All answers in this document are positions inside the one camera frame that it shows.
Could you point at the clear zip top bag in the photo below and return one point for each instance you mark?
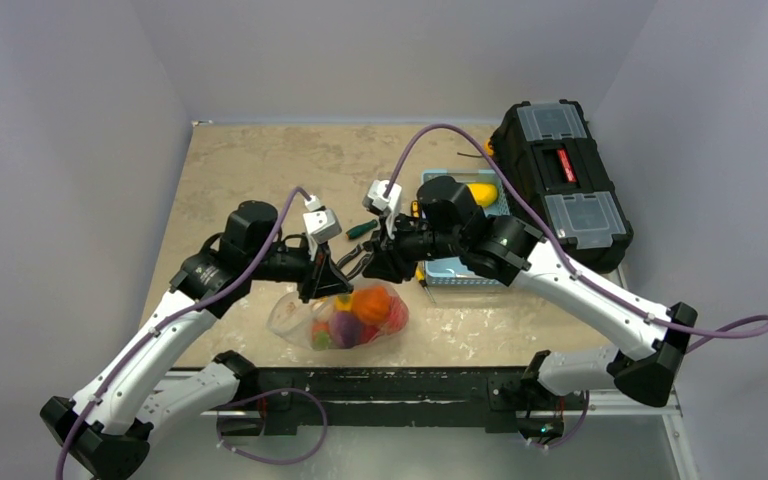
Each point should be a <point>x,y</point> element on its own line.
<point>291,319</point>

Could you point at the orange carrot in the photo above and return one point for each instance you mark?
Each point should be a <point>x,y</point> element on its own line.
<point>321,337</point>

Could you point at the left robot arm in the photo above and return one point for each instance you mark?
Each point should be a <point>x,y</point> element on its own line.
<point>110,425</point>

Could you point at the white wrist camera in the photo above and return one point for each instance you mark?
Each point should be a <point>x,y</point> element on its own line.
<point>320,222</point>
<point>385,203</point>

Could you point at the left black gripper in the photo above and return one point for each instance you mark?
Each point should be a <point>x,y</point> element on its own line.
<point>319,278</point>

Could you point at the black tool box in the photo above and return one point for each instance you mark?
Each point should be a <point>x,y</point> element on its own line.
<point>548,154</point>

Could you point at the yellow black tool behind box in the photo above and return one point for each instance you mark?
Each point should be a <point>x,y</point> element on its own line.
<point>487,149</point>

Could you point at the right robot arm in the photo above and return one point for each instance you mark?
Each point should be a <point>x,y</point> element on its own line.
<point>648,340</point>

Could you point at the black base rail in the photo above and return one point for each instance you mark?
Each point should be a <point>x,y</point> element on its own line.
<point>497,400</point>

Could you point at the yellow handled screwdriver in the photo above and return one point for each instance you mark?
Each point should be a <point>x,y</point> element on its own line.
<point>421,277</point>

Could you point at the black handled pliers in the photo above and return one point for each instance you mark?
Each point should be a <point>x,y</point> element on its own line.
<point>361,254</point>

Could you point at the blue plastic basket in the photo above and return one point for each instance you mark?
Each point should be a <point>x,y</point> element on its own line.
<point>451,272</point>

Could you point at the orange small pumpkin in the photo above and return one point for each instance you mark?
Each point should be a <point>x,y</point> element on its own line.
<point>371,305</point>

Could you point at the yellow mango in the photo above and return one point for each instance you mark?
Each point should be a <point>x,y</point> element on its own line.
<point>484,194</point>

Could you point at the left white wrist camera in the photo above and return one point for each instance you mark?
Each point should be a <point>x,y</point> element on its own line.
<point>320,222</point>

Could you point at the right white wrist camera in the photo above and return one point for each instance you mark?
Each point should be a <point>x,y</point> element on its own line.
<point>385,203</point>

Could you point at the yellow bell pepper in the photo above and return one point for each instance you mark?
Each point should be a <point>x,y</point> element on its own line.
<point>343,303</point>

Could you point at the purple eggplant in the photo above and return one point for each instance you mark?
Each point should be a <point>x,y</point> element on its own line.
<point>346,330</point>

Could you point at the green handled screwdriver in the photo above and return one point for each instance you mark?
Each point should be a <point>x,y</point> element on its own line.
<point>358,231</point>

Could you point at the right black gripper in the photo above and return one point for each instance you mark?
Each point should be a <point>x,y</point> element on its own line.
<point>389,248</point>

